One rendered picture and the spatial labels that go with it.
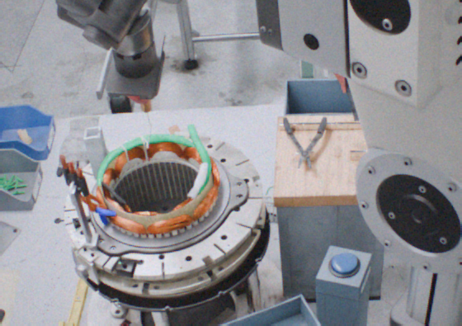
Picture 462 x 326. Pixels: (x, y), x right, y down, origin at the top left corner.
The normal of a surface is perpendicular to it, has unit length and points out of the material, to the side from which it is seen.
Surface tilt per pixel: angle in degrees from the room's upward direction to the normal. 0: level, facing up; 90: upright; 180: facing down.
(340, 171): 0
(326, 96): 90
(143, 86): 24
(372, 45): 90
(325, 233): 90
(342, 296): 90
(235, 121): 0
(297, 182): 0
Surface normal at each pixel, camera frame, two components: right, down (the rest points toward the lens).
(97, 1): 0.65, 0.28
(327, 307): -0.37, 0.65
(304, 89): -0.07, 0.67
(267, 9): -0.63, 0.56
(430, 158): -0.56, 0.78
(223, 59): -0.10, -0.74
